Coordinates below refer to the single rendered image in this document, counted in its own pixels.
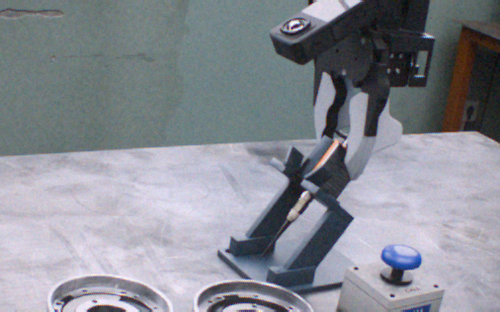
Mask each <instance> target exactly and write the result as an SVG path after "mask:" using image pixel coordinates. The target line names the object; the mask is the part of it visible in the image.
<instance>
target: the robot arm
mask: <svg viewBox="0 0 500 312"><path fill-rule="evenodd" d="M429 5H430V0H318V1H316V3H314V4H311V5H310V6H308V7H307V8H306V9H305V10H302V11H300V12H298V13H297V14H295V15H294V16H293V17H290V18H289V19H287V20H286V21H284V22H283V23H282V24H281V25H277V26H276V27H274V28H273V29H271V30H270V31H269V35H270V38H271V41H272V44H273V46H274V49H275V51H276V54H277V55H279V56H281V57H285V58H287V59H288V60H291V61H293V62H295V63H297V64H299V65H305V63H307V62H308V61H311V60H313V59H314V58H316V57H317V56H318V60H317V62H316V66H315V71H314V79H313V100H312V105H313V106H314V123H315V134H316V142H317V144H318V143H319V141H320V140H321V139H322V137H323V136H324V135H326V136H327V137H329V138H331V139H332V140H333V134H334V131H335V130H338V129H340V128H343V127H344V128H345V127H347V126H351V129H350V132H349V134H348V137H347V146H348V147H347V152H346V158H345V161H344V163H345V165H346V170H347V173H348V176H349V179H350V180H351V181H357V180H358V178H359V177H360V176H361V174H362V173H363V171H364V170H365V168H366V166H367V164H368V163H369V158H370V156H371V155H372V154H373V153H375V152H378V150H381V149H383V148H388V147H390V146H392V145H395V144H396V143H397V142H398V141H399V140H400V138H401V136H402V132H403V128H402V124H401V123H400V122H399V121H397V120H394V119H393V118H392V117H390V115H389V113H388V107H389V94H390V89H389V87H405V86H407V85H408V87H411V88H424V87H427V84H426V83H427V79H428V75H429V72H430V63H431V59H432V55H433V47H434V44H435V38H432V37H430V36H428V35H426V34H425V28H426V25H425V24H426V20H427V16H428V8H429ZM419 50H422V51H428V53H427V57H428V58H427V61H426V66H425V70H424V73H425V74H424V76H414V75H418V69H419V66H416V62H417V58H418V54H419ZM412 59H413V62H412ZM409 76H410V78H409ZM408 80H409V83H408ZM356 88H362V92H360V93H359V94H358V95H356V96H355V92H356Z"/></svg>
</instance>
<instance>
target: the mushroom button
mask: <svg viewBox="0 0 500 312"><path fill-rule="evenodd" d="M380 258H381V259H382V260H383V262H384V263H385V264H386V265H388V266H389V267H392V270H391V275H395V276H397V277H403V276H404V272H405V271H408V270H415V269H418V268H420V267H421V263H422V256H421V254H420V253H419V252H418V251H417V250H416V249H412V248H411V247H409V246H406V245H403V244H392V245H388V246H385V247H384V248H383V249H382V250H381V254H380Z"/></svg>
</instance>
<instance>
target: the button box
mask: <svg viewBox="0 0 500 312"><path fill-rule="evenodd" d="M391 270H392V267H389V266H388V265H386V264H385V263H384V262H383V261H378V262H372V263H366V264H362V265H358V266H353V267H348V268H346V269H345V274H344V279H343V283H342V288H341V291H340V296H339V300H338V305H337V308H339V309H340V310H341V312H439V311H440V308H441V305H442V301H443V298H444V294H445V291H446V289H445V288H443V287H442V286H440V285H438V284H437V283H436V282H435V281H434V280H432V279H430V278H429V277H428V276H426V275H425V274H424V273H421V272H420V271H419V270H418V269H415V270H408V271H405V272H404V276H403V277H397V276H395V275H391Z"/></svg>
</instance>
